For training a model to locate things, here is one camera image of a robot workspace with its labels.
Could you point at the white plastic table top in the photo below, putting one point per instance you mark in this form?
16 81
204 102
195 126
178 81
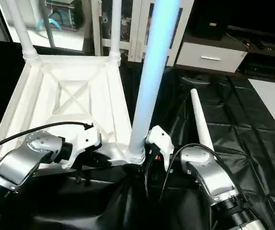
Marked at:
70 96

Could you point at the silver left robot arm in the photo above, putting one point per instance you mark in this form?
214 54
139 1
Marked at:
22 160

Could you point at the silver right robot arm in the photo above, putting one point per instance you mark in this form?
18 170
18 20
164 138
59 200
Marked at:
209 172

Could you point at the black work surface mat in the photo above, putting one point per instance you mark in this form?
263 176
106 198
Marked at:
252 167

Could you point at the white drawer unit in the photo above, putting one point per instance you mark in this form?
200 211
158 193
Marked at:
209 57

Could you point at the white glass door cabinet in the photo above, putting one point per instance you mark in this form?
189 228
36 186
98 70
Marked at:
132 28

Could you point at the white flat sheet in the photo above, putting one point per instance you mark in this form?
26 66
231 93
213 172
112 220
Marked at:
274 105

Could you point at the black equipment box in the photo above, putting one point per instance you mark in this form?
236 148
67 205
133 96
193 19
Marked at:
211 21

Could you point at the colourful background box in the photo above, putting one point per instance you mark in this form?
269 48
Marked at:
61 17

